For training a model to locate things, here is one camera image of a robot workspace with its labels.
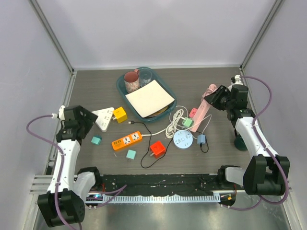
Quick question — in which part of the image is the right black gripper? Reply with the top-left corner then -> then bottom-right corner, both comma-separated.
204,85 -> 234,111

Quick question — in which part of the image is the pink power strip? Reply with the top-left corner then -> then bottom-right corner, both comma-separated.
190,99 -> 211,132

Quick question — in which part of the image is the teal plug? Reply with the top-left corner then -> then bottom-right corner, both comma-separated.
91,135 -> 102,145

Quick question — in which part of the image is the white square power socket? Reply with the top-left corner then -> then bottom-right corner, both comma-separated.
92,107 -> 115,132

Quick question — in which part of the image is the pink plug adapter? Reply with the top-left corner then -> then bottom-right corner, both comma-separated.
189,108 -> 197,118

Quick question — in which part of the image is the yellow cube plug adapter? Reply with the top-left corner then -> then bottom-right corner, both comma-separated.
112,107 -> 128,123

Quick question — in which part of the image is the green plug with white cable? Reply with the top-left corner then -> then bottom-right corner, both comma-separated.
169,105 -> 213,135

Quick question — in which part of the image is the blue cube usb charger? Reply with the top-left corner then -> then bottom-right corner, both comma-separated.
197,134 -> 206,145

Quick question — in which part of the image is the orange power strip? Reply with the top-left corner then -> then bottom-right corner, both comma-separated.
111,131 -> 142,151

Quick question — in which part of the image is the teal plug adapter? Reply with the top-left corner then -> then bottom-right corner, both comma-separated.
126,149 -> 136,161

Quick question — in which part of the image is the blue round socket hub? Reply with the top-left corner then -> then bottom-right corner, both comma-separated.
173,130 -> 193,150

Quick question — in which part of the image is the red cube plug adapter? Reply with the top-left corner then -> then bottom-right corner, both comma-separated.
150,141 -> 166,159

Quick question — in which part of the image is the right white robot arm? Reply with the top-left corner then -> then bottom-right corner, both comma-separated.
203,84 -> 290,196

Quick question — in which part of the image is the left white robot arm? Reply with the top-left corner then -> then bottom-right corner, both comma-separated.
37,105 -> 102,228

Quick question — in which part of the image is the dark green mug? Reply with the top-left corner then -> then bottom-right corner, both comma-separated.
234,135 -> 248,151

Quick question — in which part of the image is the teal plastic tray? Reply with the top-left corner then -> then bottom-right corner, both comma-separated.
116,67 -> 177,123

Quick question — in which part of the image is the pink patterned mug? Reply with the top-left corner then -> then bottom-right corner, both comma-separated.
124,69 -> 140,93

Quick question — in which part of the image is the white square plate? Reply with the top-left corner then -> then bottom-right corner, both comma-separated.
126,80 -> 175,118

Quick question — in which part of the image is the clear glass cup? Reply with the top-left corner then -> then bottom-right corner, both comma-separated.
139,69 -> 152,87

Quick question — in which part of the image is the pink coiled cord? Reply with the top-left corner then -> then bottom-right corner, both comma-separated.
202,83 -> 218,99

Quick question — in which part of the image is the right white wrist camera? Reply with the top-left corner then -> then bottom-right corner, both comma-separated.
229,75 -> 243,88

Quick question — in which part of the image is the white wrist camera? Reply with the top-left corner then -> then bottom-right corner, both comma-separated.
52,105 -> 66,121
229,75 -> 243,88

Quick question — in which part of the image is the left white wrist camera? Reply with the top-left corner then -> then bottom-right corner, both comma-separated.
52,105 -> 66,121

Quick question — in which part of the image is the thin black usb cable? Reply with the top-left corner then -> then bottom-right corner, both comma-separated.
128,121 -> 209,169

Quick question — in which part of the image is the white coiled power cord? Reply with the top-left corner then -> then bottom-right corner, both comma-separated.
141,106 -> 190,138

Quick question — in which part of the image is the white slotted cable duct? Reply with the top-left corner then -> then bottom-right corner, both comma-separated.
109,194 -> 220,204

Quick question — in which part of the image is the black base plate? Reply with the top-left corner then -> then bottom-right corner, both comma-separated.
91,172 -> 247,196

